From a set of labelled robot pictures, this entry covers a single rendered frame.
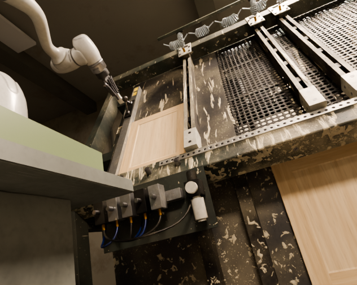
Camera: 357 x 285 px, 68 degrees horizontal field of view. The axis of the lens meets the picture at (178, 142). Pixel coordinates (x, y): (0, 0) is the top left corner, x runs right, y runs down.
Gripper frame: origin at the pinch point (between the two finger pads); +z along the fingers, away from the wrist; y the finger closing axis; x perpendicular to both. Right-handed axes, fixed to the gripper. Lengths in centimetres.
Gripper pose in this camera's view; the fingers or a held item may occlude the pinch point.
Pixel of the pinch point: (119, 98)
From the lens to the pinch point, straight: 170.6
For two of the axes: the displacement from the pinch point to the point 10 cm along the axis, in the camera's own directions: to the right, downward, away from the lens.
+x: 9.1, -3.1, -2.6
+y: -0.1, 6.3, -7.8
